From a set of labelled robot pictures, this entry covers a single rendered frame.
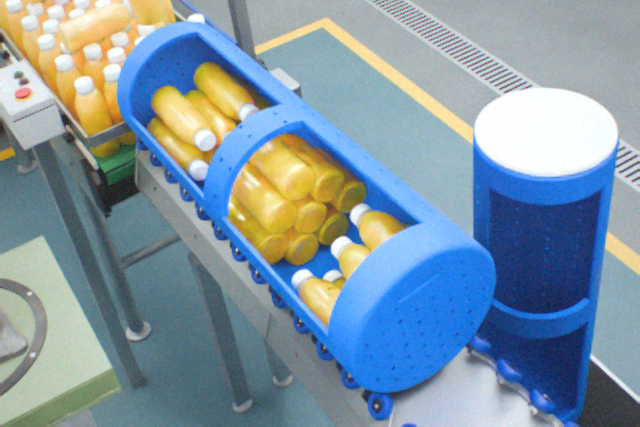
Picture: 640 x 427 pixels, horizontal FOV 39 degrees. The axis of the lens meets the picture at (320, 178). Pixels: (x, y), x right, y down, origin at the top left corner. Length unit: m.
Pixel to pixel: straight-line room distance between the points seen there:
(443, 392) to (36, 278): 0.73
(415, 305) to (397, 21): 2.94
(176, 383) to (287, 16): 2.11
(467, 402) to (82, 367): 0.62
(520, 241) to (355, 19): 2.21
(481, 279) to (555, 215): 0.77
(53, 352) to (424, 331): 0.60
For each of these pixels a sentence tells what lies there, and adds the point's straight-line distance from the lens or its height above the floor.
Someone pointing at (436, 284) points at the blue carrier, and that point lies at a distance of 1.36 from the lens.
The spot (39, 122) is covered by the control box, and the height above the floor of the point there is 1.05.
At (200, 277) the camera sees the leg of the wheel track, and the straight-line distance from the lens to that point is 2.25.
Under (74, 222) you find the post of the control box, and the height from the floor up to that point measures 0.69.
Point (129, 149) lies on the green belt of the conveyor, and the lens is 2.17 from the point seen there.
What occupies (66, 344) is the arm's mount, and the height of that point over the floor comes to 1.06.
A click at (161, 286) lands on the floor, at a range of 3.09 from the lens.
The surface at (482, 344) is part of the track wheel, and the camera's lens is 1.53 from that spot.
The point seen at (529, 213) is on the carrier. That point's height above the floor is 0.68.
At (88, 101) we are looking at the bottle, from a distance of 2.08.
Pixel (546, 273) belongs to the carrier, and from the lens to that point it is 2.32.
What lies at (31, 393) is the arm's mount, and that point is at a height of 1.06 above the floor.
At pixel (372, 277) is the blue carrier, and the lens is 1.30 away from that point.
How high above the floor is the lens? 2.17
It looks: 40 degrees down
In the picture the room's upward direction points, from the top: 9 degrees counter-clockwise
